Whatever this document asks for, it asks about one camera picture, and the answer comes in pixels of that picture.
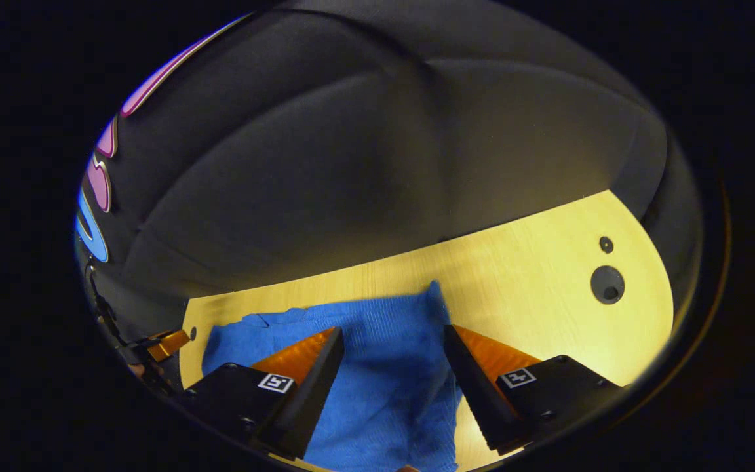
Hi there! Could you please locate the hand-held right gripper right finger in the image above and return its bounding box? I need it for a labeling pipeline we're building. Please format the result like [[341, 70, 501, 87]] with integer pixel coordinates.
[[442, 324, 625, 457]]

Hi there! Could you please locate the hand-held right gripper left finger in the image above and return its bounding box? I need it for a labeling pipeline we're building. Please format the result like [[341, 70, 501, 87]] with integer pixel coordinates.
[[176, 326, 346, 462]]

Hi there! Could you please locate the blue shirt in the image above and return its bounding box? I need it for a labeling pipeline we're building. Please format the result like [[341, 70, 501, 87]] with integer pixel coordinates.
[[201, 280, 465, 472]]

